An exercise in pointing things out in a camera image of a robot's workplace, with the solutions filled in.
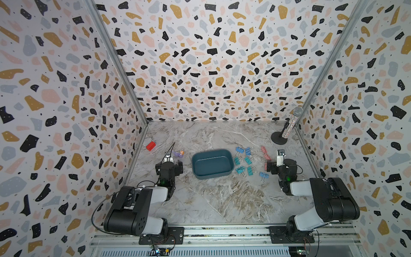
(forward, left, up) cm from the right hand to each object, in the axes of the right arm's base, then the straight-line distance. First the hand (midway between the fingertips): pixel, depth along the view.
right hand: (278, 159), depth 95 cm
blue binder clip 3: (-9, +9, -4) cm, 14 cm away
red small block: (+10, +80, -2) cm, 81 cm away
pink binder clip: (+11, +6, -5) cm, 13 cm away
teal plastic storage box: (-1, +39, -5) cm, 40 cm away
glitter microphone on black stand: (+15, -5, +1) cm, 16 cm away
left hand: (-4, +63, +3) cm, 63 cm away
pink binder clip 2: (+4, +5, -5) cm, 8 cm away
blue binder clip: (+10, +21, -5) cm, 24 cm away
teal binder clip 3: (-6, +17, -5) cm, 18 cm away
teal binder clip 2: (+2, +17, -5) cm, 18 cm away
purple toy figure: (+4, +60, -1) cm, 60 cm away
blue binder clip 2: (+8, +17, -4) cm, 19 cm away
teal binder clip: (+1, +24, -5) cm, 24 cm away
